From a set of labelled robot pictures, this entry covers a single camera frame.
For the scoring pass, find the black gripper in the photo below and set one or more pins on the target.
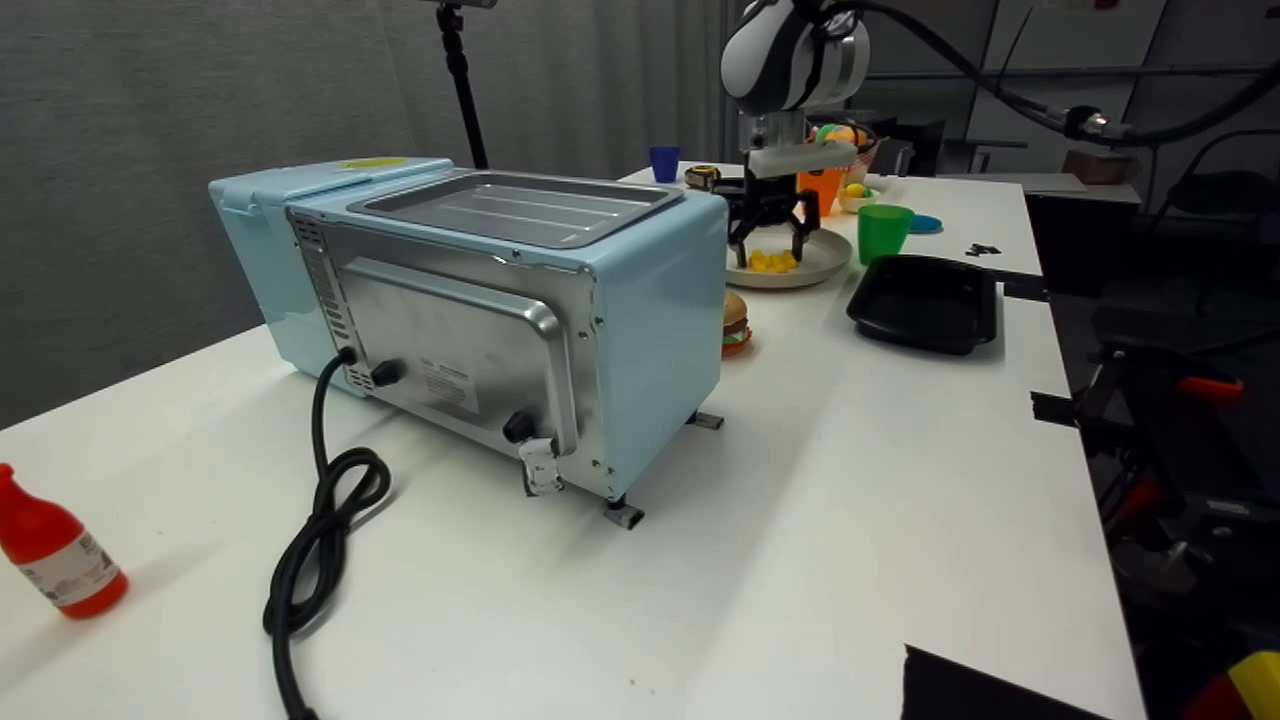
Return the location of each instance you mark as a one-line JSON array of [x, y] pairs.
[[768, 197]]

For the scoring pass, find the yellow potato chips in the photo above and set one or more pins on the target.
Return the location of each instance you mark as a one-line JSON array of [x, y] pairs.
[[774, 262]]

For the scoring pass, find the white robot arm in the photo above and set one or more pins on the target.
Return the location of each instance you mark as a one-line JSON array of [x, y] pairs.
[[782, 70]]

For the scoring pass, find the beige round plate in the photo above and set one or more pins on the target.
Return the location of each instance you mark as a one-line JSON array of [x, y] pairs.
[[824, 253]]

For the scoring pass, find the orange plastic cup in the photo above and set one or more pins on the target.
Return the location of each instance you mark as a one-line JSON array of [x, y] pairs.
[[824, 184]]

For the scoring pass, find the green plastic cup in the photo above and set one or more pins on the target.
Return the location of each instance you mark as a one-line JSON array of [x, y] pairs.
[[883, 228]]

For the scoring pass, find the blue plastic cup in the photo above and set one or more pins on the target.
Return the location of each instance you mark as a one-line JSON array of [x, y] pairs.
[[665, 162]]

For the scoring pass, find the small yellow green toy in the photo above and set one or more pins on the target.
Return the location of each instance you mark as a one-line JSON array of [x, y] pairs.
[[700, 177]]

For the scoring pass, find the toy hamburger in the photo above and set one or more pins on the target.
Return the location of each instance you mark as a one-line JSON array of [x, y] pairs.
[[739, 330]]

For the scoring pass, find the blue round lid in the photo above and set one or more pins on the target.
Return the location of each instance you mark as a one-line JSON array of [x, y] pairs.
[[926, 227]]

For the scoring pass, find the black square tray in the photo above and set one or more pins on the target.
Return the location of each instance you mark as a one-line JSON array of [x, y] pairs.
[[923, 302]]

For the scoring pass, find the light blue toaster oven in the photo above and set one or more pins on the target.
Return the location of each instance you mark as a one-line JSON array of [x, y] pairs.
[[569, 324]]

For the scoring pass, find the yellow and red object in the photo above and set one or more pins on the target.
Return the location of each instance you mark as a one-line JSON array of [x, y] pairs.
[[1248, 689]]

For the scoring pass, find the red plastic bottle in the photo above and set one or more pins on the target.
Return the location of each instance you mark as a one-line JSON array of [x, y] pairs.
[[57, 555]]

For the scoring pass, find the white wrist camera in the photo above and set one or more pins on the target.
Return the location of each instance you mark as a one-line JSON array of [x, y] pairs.
[[799, 157]]

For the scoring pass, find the black camera tripod pole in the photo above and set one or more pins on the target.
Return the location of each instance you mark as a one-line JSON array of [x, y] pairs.
[[449, 21]]

